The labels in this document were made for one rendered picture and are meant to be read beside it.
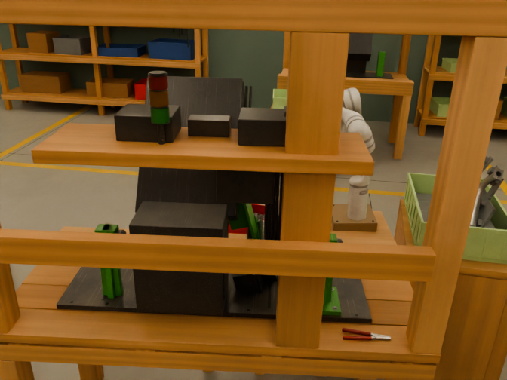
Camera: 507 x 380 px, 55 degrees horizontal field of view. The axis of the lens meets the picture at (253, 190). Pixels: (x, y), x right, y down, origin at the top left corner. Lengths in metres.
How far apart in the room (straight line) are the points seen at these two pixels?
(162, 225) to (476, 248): 1.46
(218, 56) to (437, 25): 6.23
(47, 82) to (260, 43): 3.16
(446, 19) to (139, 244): 0.98
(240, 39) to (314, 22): 6.08
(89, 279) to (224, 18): 1.16
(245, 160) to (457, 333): 1.64
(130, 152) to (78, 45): 6.17
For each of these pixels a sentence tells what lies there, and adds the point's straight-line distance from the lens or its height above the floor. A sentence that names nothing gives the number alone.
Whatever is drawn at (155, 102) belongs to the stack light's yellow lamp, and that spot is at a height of 1.66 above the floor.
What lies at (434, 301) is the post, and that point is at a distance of 1.60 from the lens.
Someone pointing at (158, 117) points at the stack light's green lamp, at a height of 1.62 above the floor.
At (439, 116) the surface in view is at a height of 0.27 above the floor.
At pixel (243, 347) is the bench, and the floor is 0.87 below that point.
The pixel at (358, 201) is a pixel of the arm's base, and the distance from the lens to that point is 2.35.
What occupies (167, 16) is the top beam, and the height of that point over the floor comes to 1.88.
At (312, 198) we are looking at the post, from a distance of 1.36.
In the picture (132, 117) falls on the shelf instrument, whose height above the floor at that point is 1.61.
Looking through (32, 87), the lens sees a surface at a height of 0.35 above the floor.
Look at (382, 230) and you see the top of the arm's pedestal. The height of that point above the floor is 0.85.
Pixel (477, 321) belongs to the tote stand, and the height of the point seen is 0.51.
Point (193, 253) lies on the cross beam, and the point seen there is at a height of 1.25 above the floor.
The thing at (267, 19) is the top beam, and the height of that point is 1.88.
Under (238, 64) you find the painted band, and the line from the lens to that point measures 7.35.
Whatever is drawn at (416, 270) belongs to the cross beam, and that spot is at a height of 1.22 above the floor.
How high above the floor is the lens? 1.98
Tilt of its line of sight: 24 degrees down
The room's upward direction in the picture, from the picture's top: 1 degrees clockwise
